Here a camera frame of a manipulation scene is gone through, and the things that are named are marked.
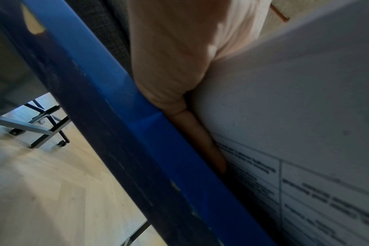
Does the person's left hand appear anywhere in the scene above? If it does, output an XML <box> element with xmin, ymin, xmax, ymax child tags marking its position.
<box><xmin>126</xmin><ymin>0</ymin><xmax>273</xmax><ymax>175</ymax></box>

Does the gathered white paper bundle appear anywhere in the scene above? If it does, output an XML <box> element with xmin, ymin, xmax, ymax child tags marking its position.
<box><xmin>189</xmin><ymin>0</ymin><xmax>369</xmax><ymax>246</ymax></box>

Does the grey felt pillar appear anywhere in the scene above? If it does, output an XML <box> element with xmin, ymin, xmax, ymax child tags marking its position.
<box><xmin>64</xmin><ymin>0</ymin><xmax>133</xmax><ymax>75</ymax></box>

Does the dark table leg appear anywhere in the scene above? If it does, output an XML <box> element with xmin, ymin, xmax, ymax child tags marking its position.
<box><xmin>119</xmin><ymin>219</ymin><xmax>152</xmax><ymax>246</ymax></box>

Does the black wheeled frame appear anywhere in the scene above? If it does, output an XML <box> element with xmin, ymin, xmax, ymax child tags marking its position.
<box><xmin>8</xmin><ymin>99</ymin><xmax>73</xmax><ymax>149</ymax></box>

